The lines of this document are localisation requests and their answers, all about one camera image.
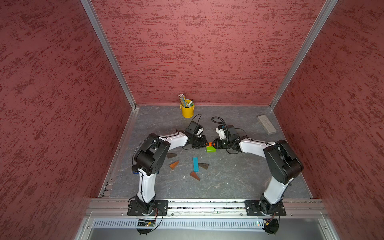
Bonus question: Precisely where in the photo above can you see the green rectangular block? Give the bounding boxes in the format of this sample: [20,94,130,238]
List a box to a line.
[206,146,217,153]

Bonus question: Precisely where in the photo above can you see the orange brown triangle block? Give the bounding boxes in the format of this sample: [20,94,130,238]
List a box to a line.
[169,161,179,170]

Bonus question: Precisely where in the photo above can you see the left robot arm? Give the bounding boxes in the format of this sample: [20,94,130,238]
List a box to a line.
[132,132,209,215]

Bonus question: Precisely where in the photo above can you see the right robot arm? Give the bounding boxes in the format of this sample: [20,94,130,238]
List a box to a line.
[212,135,304,216]

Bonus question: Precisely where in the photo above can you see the teal long block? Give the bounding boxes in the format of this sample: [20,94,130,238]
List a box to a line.
[193,157,199,173]

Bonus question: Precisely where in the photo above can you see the dark brown triangle block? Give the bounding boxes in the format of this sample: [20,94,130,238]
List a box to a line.
[198,163,209,170]

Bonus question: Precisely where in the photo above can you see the yellow metal pencil bucket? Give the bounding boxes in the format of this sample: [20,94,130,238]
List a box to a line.
[180,100,195,119]

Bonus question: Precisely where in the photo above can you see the red brown triangle block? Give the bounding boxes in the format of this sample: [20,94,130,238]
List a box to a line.
[190,172,200,181]

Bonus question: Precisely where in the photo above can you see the grey marbled pencil case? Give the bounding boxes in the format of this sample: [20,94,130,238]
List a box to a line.
[257,115,277,135]

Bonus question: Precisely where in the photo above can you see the pencils in bucket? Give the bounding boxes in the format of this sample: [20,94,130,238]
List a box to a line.
[178,94,190,108]

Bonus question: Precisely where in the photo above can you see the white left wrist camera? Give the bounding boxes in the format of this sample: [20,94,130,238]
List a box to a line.
[186,121,204,137]

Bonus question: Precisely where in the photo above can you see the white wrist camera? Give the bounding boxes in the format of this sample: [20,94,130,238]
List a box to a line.
[186,121,204,137]
[216,125,230,140]

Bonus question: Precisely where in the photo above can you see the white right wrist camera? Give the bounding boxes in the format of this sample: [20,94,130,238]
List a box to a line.
[216,125,230,140]

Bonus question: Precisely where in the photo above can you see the black right camera cable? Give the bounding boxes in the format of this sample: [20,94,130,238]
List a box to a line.
[211,116,229,133]

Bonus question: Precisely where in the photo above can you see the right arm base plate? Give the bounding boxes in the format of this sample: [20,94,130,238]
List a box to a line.
[245,200,287,217]

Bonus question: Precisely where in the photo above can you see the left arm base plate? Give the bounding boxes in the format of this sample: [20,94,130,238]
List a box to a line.
[127,200,169,217]

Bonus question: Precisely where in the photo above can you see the aluminium front rail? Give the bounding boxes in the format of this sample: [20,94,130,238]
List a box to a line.
[86,198,330,219]

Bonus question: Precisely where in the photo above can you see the white slotted cable duct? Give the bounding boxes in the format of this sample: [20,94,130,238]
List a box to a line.
[93,219,264,231]

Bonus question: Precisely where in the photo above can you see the aluminium corner post right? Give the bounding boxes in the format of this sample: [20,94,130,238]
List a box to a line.
[270,0,338,110]

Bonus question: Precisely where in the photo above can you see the aluminium corner post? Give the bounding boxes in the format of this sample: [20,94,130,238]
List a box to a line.
[81,0,137,110]
[270,0,338,110]

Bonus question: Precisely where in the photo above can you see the aluminium corner post left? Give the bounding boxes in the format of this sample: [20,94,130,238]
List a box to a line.
[81,0,137,110]

